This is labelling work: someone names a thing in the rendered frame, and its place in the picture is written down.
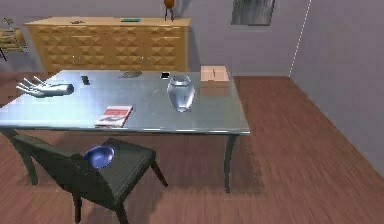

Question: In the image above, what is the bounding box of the wooden side chair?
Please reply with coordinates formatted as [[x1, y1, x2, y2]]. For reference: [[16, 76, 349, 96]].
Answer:
[[0, 18, 29, 62]]

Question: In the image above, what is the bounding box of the blue bowl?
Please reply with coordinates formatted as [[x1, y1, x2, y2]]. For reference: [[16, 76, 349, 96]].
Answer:
[[82, 145, 116, 170]]

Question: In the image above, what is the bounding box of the dark grey flat dish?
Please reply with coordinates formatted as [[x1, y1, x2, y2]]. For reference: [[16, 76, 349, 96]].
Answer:
[[119, 70, 143, 79]]

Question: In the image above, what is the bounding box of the grey framed picture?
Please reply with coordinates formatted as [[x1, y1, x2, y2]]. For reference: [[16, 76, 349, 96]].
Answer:
[[230, 0, 276, 27]]

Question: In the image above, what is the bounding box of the silver vase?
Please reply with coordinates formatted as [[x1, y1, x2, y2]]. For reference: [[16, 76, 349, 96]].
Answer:
[[166, 74, 196, 113]]

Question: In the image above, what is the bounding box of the orange statue on stand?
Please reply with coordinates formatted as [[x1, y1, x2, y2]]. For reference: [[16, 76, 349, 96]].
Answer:
[[163, 0, 176, 23]]

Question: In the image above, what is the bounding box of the tan cardboard box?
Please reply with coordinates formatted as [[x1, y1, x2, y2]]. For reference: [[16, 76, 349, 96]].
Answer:
[[200, 65, 231, 89]]

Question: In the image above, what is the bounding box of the grey metal dining table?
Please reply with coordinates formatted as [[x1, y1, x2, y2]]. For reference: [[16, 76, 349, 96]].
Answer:
[[0, 69, 251, 194]]

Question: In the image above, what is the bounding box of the red and white book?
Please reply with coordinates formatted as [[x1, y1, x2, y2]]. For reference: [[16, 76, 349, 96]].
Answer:
[[94, 105, 134, 129]]

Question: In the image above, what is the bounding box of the wooden sideboard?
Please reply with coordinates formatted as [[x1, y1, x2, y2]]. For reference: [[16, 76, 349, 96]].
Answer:
[[22, 16, 192, 75]]

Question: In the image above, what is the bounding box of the dark grey chair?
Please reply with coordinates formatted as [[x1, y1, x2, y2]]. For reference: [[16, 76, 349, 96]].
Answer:
[[11, 133, 169, 224]]

